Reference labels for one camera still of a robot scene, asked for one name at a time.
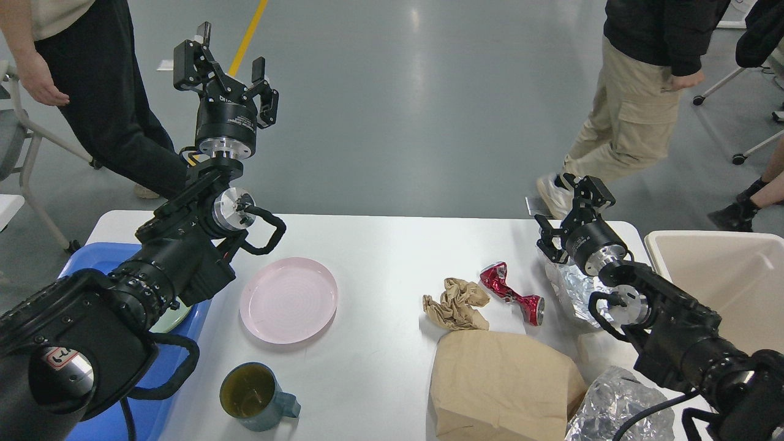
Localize crumpled brown paper ball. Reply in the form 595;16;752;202
422;278;490;331

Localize person in beige trousers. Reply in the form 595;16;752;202
537;1;729;219

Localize brown paper bag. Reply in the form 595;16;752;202
429;330;586;440

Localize crumpled foil ball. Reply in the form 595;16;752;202
565;366;675;440

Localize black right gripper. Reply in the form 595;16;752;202
534;173;629;276

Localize green plastic plate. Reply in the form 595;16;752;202
149;304;191;333

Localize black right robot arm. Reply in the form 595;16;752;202
535;174;783;440

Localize white crumpled tissue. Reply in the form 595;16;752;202
576;330;638;383

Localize dark teal mug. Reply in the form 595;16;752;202
219;362;301;432

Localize crushed red can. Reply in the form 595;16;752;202
480;262;545;326

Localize grey chair left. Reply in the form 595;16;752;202
1;59;102;254

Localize person in black shoes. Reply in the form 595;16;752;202
707;138;783;232

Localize beige plastic bin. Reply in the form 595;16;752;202
644;230;783;353

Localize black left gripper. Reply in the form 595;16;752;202
173;22;279;159

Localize pink plastic plate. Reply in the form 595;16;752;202
239;257;339;344

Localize person in black trousers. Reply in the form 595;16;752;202
2;1;187;198

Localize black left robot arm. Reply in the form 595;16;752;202
1;22;286;440

